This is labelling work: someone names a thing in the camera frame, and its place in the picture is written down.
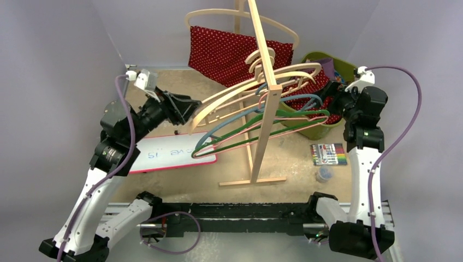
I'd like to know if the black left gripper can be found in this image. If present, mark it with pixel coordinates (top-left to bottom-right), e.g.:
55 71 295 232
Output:
127 86 200 145

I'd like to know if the purple garment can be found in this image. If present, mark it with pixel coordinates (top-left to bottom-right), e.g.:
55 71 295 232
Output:
305 57 336 81

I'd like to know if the wooden hanger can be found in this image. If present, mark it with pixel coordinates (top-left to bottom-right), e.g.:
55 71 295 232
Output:
188 57 318 135
197 47 323 120
184 8 300 49

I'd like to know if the pink wire hanger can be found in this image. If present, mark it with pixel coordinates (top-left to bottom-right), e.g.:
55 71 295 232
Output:
191 94 331 159

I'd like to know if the green plastic hanger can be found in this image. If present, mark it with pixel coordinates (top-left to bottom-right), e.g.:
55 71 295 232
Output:
191 109 330 158

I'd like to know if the grey-blue plastic hanger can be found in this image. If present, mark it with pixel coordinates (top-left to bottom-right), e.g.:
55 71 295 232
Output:
194 94 323 152

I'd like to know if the blue floral garment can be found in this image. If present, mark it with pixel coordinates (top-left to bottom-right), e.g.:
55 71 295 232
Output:
334 70 345 83

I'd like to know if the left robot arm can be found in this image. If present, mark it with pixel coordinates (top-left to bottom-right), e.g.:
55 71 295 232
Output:
39 89 201 261

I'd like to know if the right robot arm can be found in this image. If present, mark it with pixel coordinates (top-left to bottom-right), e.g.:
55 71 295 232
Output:
306 83 395 261

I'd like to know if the red-edged whiteboard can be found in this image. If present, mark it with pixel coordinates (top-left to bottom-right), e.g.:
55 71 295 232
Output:
129 132 217 174

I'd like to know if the green plastic basket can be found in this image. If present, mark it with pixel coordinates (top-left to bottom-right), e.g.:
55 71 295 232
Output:
278 51 357 140

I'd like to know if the wooden clothes rack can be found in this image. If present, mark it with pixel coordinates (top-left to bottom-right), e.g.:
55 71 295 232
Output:
218 1 287 187

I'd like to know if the marker pen box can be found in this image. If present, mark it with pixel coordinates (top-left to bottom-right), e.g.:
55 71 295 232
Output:
310 143 348 166

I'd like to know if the small clear plastic cup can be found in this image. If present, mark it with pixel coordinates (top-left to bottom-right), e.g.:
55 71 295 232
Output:
316 165 334 183

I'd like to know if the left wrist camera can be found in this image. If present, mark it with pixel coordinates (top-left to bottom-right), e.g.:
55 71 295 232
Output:
126 69 161 102

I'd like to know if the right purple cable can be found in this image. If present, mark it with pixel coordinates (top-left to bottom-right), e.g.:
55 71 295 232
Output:
365 65 423 262

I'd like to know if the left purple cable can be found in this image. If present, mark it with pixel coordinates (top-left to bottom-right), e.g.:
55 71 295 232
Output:
56 75 136 262

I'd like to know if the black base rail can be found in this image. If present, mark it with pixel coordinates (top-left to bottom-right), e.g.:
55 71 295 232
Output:
142 203 328 237

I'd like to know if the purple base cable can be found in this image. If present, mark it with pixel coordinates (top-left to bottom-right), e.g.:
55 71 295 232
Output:
139 212 200 255

